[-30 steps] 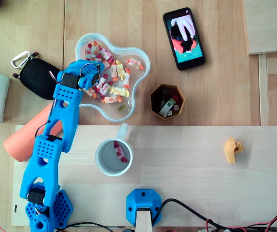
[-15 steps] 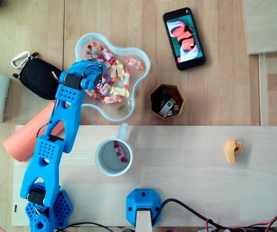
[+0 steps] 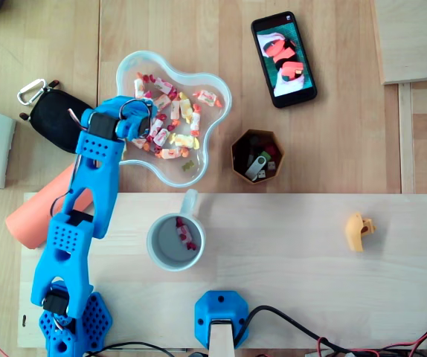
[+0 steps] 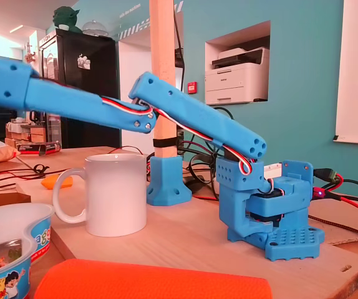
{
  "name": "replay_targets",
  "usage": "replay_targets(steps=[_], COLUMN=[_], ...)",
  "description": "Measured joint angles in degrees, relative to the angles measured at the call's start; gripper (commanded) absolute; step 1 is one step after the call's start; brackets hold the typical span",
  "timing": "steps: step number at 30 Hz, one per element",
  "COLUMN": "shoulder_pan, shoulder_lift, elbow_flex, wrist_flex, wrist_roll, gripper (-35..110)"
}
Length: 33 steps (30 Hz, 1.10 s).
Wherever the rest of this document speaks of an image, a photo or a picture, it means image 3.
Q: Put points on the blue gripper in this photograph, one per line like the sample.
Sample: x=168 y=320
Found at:
x=146 y=124

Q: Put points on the flower-shaped plastic candy tub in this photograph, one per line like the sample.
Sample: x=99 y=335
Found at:
x=213 y=83

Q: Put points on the blue 3D-printed robot arm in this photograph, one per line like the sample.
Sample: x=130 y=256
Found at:
x=94 y=178

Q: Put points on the orange white wrapped candy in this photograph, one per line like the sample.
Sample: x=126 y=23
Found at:
x=175 y=108
x=170 y=152
x=208 y=97
x=195 y=121

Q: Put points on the yellow wrapped candy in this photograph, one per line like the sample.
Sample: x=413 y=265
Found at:
x=185 y=106
x=185 y=140

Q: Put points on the green yellow gummy bear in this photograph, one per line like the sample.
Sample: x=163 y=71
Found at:
x=187 y=166

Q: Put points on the black zip pouch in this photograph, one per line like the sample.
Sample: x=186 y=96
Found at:
x=53 y=119

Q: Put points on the hexagonal brown container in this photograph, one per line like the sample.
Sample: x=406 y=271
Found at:
x=240 y=156

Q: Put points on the silver carabiner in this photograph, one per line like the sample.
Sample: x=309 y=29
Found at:
x=20 y=93

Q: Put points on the black usb stick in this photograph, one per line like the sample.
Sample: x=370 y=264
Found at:
x=254 y=147

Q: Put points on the white ceramic mug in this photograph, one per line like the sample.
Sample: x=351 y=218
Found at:
x=165 y=241

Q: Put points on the silver usb stick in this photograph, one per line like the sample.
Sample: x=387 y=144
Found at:
x=255 y=167

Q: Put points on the small red plastic item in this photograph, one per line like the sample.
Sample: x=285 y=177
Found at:
x=272 y=150

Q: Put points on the orange cylindrical speaker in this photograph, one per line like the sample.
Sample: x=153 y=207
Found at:
x=27 y=223

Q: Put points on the black smartphone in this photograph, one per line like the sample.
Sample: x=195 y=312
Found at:
x=284 y=59

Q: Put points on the light wooden base board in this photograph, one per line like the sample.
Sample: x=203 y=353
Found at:
x=291 y=267

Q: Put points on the yellow printed plastic part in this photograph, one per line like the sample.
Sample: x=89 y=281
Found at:
x=355 y=230

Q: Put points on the light wooden panel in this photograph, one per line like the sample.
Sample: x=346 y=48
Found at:
x=410 y=37

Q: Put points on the blue printed post base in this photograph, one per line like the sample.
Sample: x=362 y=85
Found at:
x=221 y=305

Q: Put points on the wooden post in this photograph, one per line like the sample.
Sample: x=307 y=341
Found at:
x=221 y=342

